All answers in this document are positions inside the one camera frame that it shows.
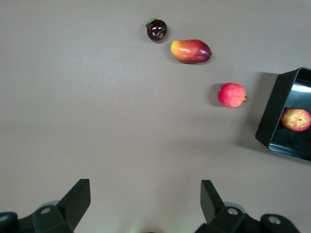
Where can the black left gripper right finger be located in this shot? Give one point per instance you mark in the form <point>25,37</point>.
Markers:
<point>211,201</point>

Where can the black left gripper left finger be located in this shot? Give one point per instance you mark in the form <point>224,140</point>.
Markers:
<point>73,201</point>

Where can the black plastic box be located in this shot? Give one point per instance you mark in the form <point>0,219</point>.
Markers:
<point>269,116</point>

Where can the red yellow apple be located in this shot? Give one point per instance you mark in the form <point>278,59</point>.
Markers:
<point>295,119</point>

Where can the brown table mat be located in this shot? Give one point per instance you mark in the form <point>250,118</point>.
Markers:
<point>97,97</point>

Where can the red apple left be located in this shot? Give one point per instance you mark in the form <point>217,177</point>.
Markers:
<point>230,95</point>

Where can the red yellow mango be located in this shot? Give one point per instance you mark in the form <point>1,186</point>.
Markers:
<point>190,51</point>

